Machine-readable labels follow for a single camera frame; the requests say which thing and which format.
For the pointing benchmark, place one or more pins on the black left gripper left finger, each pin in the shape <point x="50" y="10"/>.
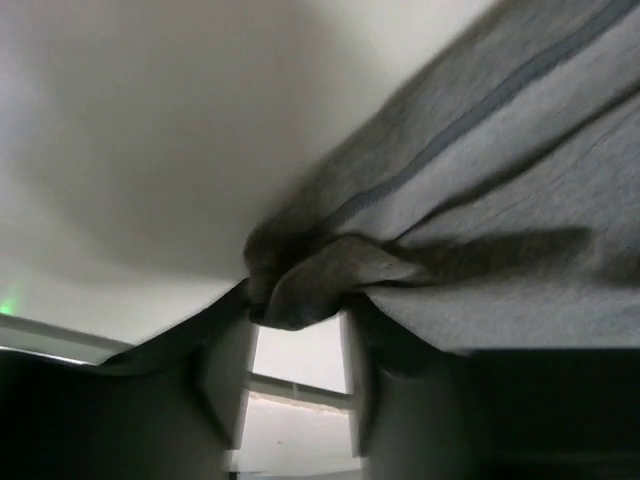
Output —
<point x="184" y="417"/>

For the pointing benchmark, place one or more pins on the grey shorts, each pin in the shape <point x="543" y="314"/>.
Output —
<point x="492" y="202"/>

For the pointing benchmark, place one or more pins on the aluminium table edge rail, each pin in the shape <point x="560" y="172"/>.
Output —
<point x="80" y="349"/>

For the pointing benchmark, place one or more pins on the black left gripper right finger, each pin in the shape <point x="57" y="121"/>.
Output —
<point x="408" y="417"/>

